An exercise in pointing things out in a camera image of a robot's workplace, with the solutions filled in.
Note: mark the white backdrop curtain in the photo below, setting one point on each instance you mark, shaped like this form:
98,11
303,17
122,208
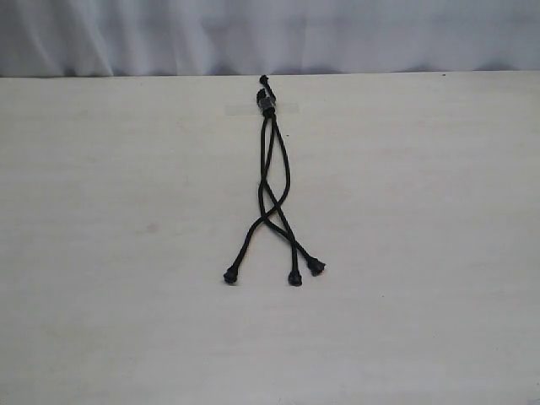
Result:
150,38

